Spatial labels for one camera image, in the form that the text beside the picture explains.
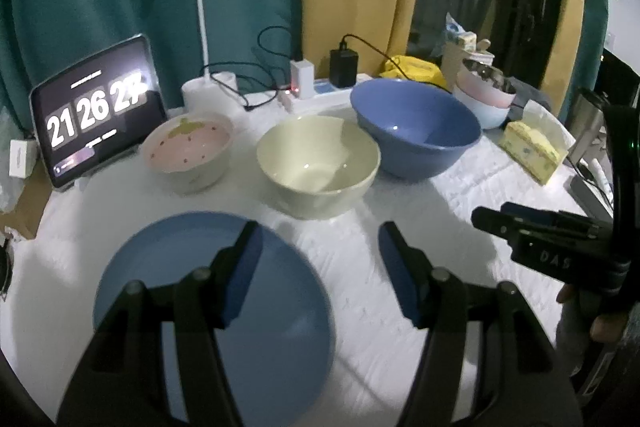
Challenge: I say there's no tablet showing clock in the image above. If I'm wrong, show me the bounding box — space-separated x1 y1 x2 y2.
29 33 168 192

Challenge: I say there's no cream bowl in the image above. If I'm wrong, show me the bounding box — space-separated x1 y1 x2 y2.
256 114 382 221

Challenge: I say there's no white quilted tablecloth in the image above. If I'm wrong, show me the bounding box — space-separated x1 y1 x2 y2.
0 97 601 427

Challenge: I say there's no yellow tissue pack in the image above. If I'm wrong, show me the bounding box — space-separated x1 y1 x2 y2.
501 102 571 185

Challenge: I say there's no pink strawberry bowl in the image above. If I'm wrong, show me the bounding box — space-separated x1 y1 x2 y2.
139 112 235 195

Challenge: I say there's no white power strip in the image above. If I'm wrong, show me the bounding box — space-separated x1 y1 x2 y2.
277 74 373 114

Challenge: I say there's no steel thermos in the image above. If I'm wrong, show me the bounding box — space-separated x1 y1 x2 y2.
567 88 608 162

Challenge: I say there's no yellow bag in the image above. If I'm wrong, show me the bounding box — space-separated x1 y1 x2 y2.
378 55 448 90

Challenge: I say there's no black charger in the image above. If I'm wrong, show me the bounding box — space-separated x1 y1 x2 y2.
329 48 360 88

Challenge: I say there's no white device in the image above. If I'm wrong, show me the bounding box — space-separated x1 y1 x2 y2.
575 154 613 188

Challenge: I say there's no dark flat device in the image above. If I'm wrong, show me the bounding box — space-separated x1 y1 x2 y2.
567 174 613 223

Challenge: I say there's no small light blue bowl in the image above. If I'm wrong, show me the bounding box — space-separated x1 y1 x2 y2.
452 87 513 130

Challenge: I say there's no black cable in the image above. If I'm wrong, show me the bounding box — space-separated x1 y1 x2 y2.
202 25 303 112
340 33 416 80

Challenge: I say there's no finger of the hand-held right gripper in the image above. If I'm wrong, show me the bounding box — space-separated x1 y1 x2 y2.
471 206 548 250
501 202 606 238

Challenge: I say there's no small white box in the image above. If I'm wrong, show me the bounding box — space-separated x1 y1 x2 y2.
9 139 38 180

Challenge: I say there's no white charger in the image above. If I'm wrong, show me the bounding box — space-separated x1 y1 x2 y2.
290 60 316 100

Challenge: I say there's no small pink bowl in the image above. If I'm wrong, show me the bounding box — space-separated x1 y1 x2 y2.
457 67 518 106

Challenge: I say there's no large blue plate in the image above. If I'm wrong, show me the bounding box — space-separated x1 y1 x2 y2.
94 211 336 425

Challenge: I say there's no steel bowl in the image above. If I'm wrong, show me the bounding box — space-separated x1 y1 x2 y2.
462 59 516 92

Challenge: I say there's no large blue bowl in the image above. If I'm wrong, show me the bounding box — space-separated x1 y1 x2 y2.
350 78 483 181

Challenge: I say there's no black round object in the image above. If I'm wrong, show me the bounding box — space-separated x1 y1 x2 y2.
0 232 16 303

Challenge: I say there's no grey cloth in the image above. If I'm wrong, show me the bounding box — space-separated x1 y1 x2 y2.
510 79 548 118

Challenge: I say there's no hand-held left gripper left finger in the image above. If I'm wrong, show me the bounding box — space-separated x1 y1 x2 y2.
57 219 264 427

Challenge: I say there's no black monitor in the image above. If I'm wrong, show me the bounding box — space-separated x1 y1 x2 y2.
597 48 640 108

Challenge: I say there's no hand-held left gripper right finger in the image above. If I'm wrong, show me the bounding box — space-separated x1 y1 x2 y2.
377 221 586 427

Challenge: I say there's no teal curtain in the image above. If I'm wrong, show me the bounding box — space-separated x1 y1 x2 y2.
557 0 611 128
0 0 303 142

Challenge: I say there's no person's right hand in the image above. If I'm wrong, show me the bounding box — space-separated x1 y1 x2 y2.
557 284 631 343

